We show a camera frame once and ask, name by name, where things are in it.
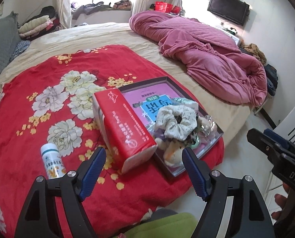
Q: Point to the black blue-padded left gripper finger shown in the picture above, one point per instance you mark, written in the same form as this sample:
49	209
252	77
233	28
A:
39	217

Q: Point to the folded blankets stack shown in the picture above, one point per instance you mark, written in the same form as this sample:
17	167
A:
47	21

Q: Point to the leopard print scarf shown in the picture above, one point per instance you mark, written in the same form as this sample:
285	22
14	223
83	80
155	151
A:
191	139

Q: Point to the right hand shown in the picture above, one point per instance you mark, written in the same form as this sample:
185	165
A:
280	200

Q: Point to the bear plush with purple hat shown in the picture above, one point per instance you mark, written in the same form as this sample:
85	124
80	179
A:
171	146

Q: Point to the green sleeve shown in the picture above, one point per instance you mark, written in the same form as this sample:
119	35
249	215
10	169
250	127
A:
177	225

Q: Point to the pink crumpled quilt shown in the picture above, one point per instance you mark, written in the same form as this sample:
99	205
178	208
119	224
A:
211	57

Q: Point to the shallow box tray with books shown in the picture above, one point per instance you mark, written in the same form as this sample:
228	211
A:
147	97

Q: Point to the white floral scrunchie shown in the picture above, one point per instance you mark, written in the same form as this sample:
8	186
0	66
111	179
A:
177	120

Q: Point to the red floral blanket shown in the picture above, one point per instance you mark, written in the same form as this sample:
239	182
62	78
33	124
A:
46	96

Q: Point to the red bag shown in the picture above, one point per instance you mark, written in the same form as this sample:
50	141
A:
165	7

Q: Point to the small teal tissue pack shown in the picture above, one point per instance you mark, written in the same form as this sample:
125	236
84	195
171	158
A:
186	102

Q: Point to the grey quilted headboard cushion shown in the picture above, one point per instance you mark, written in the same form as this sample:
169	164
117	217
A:
9	38

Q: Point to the black wall television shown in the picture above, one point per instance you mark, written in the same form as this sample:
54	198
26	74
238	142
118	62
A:
235	11

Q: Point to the white medicine bottle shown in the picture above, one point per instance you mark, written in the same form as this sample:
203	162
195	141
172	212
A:
52	160

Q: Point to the clothes on window sill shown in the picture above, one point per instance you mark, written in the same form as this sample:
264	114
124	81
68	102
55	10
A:
100	6

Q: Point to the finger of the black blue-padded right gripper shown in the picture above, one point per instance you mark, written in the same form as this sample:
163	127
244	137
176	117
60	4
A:
249	215

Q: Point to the pink face mask pack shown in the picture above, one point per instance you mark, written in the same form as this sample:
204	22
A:
206	125

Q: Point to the red tissue box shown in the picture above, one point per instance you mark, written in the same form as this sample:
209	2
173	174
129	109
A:
127	139

